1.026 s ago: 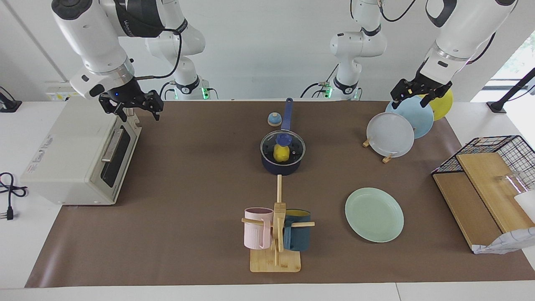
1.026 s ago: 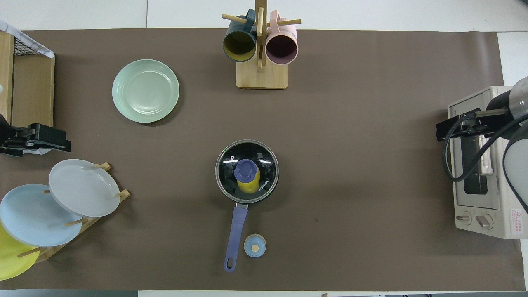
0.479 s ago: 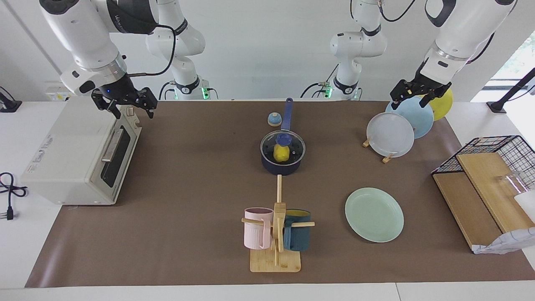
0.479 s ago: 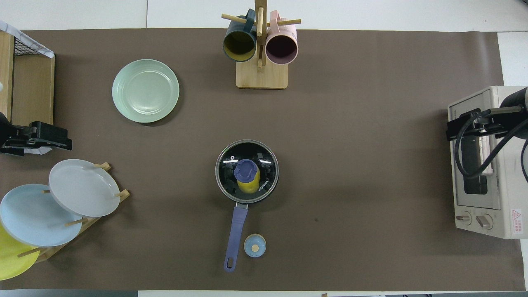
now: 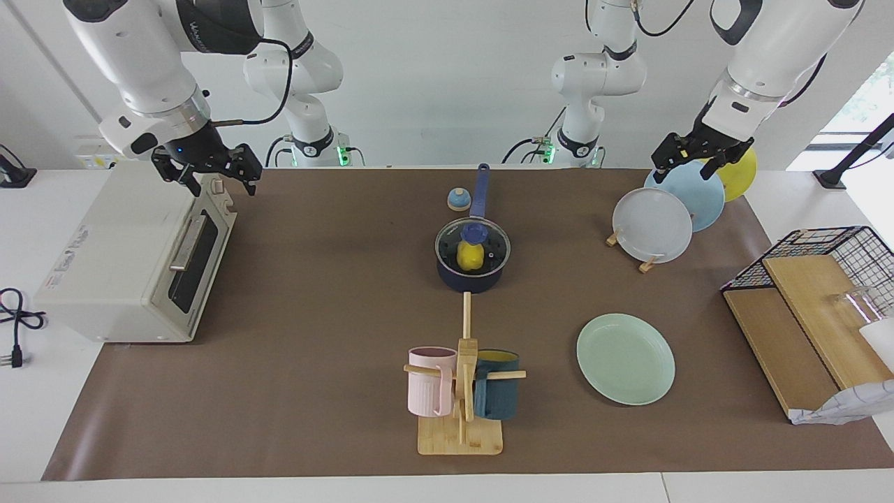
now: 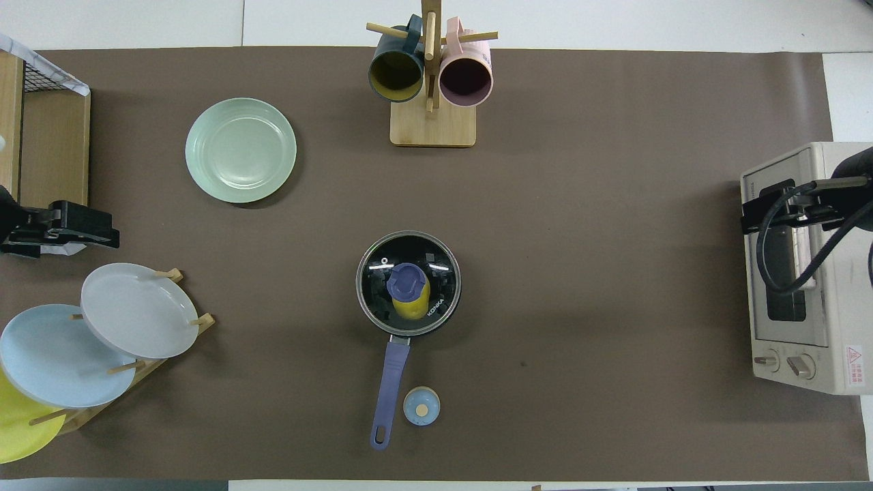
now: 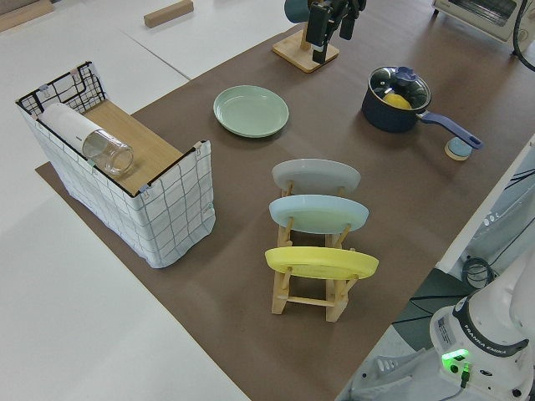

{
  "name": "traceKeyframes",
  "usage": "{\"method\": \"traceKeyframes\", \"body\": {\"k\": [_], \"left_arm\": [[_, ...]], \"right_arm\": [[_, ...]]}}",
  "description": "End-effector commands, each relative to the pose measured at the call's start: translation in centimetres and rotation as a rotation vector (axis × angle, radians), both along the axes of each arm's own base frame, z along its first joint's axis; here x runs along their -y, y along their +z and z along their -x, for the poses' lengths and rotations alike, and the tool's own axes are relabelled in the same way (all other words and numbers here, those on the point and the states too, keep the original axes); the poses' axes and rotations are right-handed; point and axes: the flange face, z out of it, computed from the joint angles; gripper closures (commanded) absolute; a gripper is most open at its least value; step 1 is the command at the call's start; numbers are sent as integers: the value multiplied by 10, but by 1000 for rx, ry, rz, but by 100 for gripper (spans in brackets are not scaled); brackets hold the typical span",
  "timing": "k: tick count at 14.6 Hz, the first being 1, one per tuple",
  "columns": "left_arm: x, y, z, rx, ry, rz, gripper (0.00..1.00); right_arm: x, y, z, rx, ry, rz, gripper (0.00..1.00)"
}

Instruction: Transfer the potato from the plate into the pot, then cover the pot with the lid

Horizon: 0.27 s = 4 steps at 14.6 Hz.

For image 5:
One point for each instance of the light wooden board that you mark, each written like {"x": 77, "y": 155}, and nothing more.
{"x": 817, "y": 307}

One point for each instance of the black desk clamp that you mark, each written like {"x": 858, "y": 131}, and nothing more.
{"x": 17, "y": 178}

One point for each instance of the dark blue saucepan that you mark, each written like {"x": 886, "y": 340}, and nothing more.
{"x": 471, "y": 283}

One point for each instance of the dark teal mug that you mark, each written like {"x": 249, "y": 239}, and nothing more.
{"x": 499, "y": 398}

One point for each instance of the brown wooden board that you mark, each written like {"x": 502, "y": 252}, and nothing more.
{"x": 775, "y": 349}

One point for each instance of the brown table mat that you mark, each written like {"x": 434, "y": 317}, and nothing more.
{"x": 314, "y": 391}

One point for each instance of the white checked cloth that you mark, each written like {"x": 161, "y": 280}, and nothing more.
{"x": 852, "y": 405}

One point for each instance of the light blue plate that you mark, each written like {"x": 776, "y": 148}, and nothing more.
{"x": 695, "y": 199}

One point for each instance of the yellow plate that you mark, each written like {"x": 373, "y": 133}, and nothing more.
{"x": 742, "y": 183}

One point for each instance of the white power socket strip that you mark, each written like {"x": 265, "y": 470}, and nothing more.
{"x": 87, "y": 159}

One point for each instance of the cream toaster oven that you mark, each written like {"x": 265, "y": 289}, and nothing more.
{"x": 119, "y": 244}

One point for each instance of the yellow potato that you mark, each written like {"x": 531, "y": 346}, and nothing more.
{"x": 471, "y": 257}

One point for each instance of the wooden mug rack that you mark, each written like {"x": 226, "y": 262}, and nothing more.
{"x": 461, "y": 439}

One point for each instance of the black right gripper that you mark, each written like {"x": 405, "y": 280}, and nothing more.
{"x": 206, "y": 154}

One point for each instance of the pale grey plate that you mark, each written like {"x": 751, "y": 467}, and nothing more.
{"x": 653, "y": 227}

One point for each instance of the glass lid with blue knob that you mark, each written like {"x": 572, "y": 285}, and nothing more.
{"x": 473, "y": 232}

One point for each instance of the pink ribbed mug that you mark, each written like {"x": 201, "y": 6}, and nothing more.
{"x": 426, "y": 391}

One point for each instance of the small blue and tan bell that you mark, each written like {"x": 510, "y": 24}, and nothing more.
{"x": 459, "y": 201}

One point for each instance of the mint green plate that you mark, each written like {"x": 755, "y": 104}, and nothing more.
{"x": 625, "y": 360}

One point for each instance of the clear glass cup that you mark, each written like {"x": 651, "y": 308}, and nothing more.
{"x": 862, "y": 304}

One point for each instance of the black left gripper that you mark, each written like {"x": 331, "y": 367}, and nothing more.
{"x": 702, "y": 143}

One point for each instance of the wooden plate rack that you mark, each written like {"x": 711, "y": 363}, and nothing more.
{"x": 648, "y": 265}

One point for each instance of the black stand with pole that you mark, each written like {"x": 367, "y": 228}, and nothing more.
{"x": 831, "y": 178}

